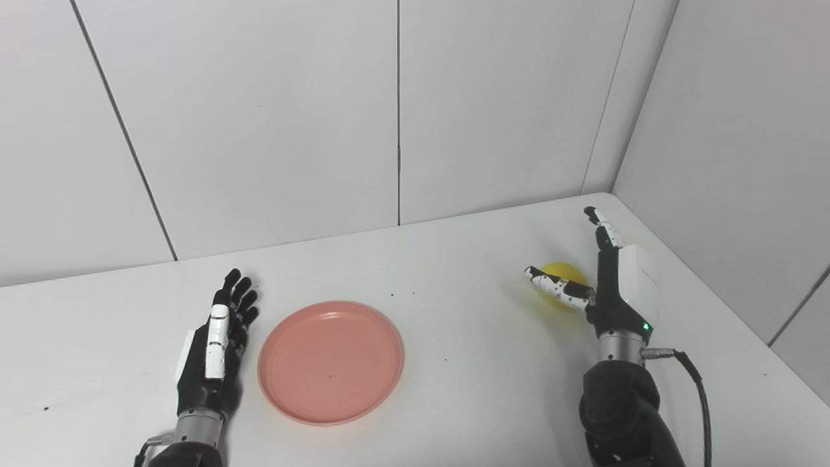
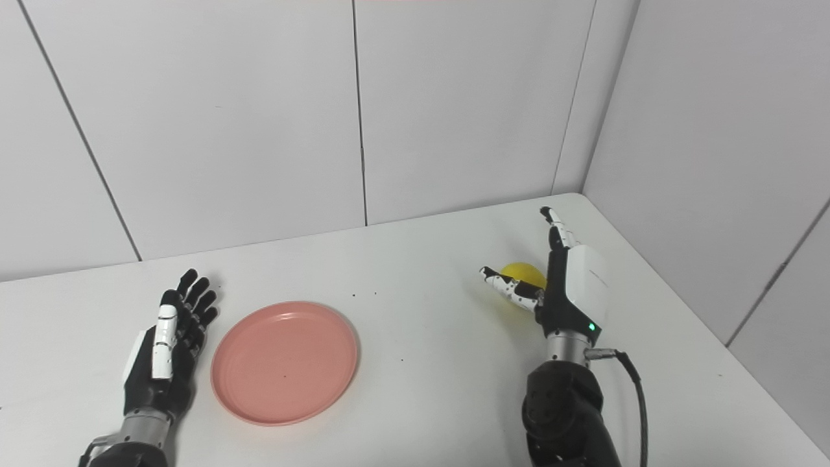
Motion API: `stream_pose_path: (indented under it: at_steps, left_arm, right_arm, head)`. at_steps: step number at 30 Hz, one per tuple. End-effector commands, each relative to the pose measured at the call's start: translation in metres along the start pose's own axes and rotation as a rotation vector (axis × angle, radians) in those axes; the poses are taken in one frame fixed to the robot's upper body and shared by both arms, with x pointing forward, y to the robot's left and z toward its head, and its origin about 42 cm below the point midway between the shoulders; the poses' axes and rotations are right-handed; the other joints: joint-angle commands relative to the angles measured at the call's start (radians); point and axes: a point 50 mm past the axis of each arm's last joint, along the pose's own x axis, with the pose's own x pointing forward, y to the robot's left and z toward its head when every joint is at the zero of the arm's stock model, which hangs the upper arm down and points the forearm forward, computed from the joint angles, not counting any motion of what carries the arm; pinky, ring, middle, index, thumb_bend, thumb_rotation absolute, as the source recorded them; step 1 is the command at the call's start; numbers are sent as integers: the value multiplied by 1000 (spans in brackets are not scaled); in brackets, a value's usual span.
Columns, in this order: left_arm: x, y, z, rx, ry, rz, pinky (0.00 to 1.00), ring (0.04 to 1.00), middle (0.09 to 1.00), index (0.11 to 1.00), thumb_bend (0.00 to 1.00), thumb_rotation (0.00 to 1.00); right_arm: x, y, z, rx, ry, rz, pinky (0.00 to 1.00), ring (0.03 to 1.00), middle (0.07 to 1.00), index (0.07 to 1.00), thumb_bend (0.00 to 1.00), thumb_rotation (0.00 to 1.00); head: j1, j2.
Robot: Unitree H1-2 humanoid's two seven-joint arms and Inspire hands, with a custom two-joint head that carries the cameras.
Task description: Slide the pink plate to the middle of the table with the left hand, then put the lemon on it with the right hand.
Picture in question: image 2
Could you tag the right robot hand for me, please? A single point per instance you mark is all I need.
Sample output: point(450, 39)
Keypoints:
point(574, 292)

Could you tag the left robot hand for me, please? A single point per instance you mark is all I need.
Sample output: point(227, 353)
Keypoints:
point(162, 363)

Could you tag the yellow lemon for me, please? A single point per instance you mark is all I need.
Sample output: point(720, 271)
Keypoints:
point(522, 279)

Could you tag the pink plate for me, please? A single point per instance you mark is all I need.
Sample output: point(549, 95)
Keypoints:
point(284, 363)

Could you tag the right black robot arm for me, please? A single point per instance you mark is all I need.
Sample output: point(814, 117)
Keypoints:
point(564, 405)

